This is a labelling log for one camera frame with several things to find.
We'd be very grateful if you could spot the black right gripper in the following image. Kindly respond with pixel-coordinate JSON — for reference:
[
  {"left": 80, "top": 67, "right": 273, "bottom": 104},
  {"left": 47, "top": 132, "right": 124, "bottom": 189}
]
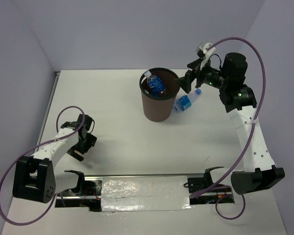
[{"left": 173, "top": 56, "right": 228, "bottom": 94}]

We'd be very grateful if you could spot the blue cap bottle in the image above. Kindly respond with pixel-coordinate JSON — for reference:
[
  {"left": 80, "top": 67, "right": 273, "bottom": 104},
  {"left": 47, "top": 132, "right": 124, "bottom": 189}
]
[{"left": 172, "top": 89, "right": 201, "bottom": 113}]

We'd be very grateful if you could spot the blue label bottle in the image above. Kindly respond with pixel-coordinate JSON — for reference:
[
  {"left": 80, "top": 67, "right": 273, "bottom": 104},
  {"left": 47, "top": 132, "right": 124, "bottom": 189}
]
[{"left": 144, "top": 70, "right": 166, "bottom": 96}]

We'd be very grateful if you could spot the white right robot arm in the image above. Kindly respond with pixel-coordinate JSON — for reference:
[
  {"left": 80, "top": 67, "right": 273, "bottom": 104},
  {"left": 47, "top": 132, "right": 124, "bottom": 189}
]
[{"left": 175, "top": 52, "right": 285, "bottom": 195}]

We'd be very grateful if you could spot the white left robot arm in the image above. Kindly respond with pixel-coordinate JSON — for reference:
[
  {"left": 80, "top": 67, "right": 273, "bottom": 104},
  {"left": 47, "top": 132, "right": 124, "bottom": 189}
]
[{"left": 12, "top": 115, "right": 97, "bottom": 203}]

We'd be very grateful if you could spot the brown bin black rim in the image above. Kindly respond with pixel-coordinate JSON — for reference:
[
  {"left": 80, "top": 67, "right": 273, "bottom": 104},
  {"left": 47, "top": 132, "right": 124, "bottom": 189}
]
[{"left": 139, "top": 68, "right": 180, "bottom": 122}]

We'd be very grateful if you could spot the silver foil sheet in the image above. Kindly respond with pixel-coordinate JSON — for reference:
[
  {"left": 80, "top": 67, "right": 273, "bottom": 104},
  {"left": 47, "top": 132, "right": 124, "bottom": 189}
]
[{"left": 101, "top": 176, "right": 191, "bottom": 212}]

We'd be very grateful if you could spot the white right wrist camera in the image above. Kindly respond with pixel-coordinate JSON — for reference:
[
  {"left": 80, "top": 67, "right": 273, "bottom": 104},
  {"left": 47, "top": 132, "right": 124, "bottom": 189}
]
[{"left": 196, "top": 42, "right": 216, "bottom": 70}]

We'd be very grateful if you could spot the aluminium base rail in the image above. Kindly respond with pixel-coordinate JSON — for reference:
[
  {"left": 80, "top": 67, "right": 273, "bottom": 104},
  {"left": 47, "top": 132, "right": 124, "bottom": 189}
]
[{"left": 55, "top": 174, "right": 235, "bottom": 212}]

